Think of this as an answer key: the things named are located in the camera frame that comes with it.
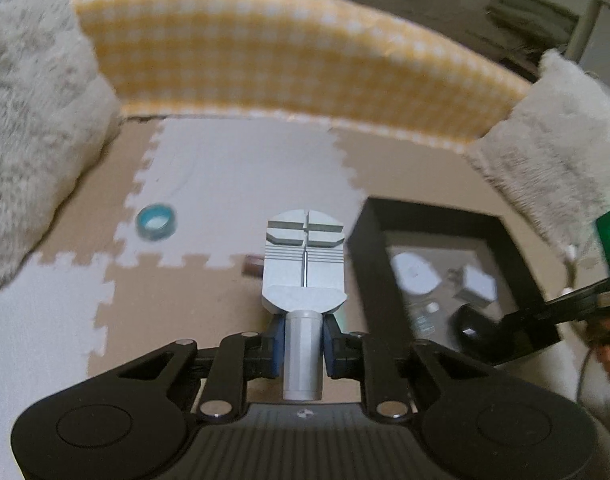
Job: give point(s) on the white wall charger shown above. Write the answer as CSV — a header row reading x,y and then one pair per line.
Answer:
x,y
477,285

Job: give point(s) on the yellow checkered blanket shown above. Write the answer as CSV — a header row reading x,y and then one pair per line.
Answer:
x,y
285,50

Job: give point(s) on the white round device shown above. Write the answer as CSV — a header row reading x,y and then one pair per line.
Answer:
x,y
415,272

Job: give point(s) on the large white fluffy pillow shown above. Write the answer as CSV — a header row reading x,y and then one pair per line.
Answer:
x,y
35,125

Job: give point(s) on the stack of folded blankets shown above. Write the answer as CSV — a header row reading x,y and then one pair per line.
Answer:
x,y
530,7

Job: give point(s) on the small white fluffy pillow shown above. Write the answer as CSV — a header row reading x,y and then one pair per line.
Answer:
x,y
555,145

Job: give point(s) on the white foam mat tile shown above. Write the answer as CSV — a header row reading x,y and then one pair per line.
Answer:
x,y
40,340
235,185

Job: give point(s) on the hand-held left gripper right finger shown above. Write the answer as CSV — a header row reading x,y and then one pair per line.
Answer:
x,y
330,347

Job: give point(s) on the grey watch link tool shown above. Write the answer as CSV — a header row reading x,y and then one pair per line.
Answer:
x,y
302,280

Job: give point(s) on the tan foam mat tile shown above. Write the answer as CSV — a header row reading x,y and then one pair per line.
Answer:
x,y
410,170

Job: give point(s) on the small brown object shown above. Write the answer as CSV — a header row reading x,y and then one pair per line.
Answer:
x,y
254,266

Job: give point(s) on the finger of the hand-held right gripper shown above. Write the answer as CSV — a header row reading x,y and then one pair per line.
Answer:
x,y
560,312

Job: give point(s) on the black box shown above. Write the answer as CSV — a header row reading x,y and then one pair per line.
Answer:
x,y
370,260

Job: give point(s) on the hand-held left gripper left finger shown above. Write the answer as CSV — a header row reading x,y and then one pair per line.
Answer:
x,y
279,347

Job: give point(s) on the teal tape roll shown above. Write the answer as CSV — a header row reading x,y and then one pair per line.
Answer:
x,y
156,220

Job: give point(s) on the white door frame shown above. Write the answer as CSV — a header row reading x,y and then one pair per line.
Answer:
x,y
585,25

